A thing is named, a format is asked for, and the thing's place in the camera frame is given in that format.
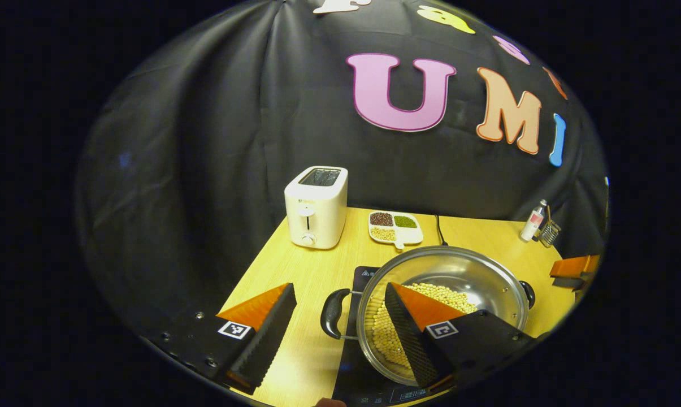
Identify black induction cooktop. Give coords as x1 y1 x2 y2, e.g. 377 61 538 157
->
332 266 459 405

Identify stainless steel pot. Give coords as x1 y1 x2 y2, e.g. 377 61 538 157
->
320 246 536 387

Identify white divided bean dish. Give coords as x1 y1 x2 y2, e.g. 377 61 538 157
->
367 211 424 250

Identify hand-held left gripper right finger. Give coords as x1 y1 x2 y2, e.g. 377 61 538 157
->
384 282 539 391

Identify small pink label bottle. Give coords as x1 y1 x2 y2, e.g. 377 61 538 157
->
520 199 548 243

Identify clear jar with sticks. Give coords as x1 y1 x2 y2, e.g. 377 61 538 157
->
538 205 561 248

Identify pile of soybeans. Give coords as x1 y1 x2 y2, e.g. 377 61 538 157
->
371 283 479 371

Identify white toaster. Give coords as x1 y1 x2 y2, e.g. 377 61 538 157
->
284 166 349 250

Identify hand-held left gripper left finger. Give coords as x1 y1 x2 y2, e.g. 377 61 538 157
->
147 283 297 395

